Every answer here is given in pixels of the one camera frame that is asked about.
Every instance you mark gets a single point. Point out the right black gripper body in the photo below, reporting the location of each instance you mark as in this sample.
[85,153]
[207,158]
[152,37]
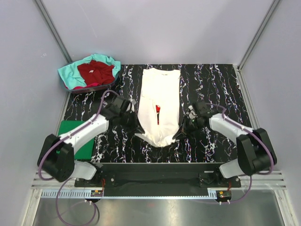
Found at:
[192,125]

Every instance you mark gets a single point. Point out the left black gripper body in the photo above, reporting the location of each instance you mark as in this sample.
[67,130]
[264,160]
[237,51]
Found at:
[129,120]

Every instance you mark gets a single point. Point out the white printed t-shirt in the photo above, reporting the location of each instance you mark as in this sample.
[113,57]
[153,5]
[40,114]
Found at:
[159,106]

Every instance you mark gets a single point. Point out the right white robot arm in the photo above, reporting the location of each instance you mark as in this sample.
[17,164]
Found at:
[255,154]

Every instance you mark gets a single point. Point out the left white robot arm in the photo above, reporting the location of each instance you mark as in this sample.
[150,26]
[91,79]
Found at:
[57,157]

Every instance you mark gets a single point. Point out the dark laundry basket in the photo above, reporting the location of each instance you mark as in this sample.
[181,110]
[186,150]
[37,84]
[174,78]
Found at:
[89,89]

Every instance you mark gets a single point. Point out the black marble table mat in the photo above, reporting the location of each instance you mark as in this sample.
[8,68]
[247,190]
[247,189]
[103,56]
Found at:
[213,83]

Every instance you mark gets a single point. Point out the pink garment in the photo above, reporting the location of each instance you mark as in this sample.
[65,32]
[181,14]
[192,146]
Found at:
[87,86]

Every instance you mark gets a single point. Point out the red t-shirt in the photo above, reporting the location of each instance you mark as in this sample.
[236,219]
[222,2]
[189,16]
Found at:
[96,73]

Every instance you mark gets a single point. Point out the folded green t-shirt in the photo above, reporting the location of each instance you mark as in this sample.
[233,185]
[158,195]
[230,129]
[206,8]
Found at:
[83,148]

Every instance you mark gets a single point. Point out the teal t-shirt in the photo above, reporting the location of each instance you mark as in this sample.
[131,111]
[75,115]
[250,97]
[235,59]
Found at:
[71,76]

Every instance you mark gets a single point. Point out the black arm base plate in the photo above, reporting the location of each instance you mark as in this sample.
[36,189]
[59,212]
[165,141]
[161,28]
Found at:
[154,180]

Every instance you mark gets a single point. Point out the aluminium frame rail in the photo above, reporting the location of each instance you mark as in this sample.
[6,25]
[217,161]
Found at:
[273,181]

